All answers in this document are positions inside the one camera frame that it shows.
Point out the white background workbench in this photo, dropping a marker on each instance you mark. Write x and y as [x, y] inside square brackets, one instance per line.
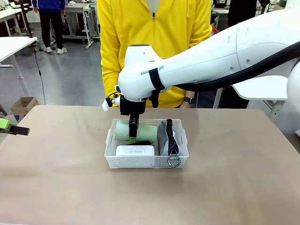
[79, 14]

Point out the white side table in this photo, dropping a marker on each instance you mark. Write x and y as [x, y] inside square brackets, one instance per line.
[14, 47]
[260, 87]

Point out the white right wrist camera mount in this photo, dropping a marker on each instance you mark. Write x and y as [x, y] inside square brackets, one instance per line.
[105, 105]

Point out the white perforated plastic basket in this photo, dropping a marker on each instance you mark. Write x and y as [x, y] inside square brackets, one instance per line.
[131, 161]

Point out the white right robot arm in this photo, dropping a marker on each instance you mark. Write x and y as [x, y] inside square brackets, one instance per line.
[211, 58]

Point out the white rectangular box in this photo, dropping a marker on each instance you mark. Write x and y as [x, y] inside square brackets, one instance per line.
[134, 151]

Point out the person in black clothes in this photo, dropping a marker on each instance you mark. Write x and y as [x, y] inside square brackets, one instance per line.
[241, 11]

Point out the black wristwatch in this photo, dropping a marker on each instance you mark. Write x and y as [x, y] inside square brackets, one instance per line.
[190, 100]

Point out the person in blue jacket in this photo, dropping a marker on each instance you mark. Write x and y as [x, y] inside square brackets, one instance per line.
[50, 21]

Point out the person in yellow hoodie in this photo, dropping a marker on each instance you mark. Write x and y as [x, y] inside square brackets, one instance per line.
[152, 35]

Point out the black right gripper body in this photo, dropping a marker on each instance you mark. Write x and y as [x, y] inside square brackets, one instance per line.
[132, 105]

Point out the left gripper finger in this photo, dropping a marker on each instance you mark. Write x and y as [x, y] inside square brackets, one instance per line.
[20, 130]
[4, 123]

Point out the pale green plastic cup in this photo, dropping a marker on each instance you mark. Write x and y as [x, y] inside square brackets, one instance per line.
[146, 133]

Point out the grey CAMPUS zipper pouch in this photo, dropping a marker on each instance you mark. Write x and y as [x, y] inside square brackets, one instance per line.
[164, 143]

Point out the cardboard box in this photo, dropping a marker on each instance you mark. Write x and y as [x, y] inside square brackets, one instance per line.
[23, 105]

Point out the person left hand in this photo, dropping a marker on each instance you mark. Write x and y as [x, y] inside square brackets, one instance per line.
[186, 105]

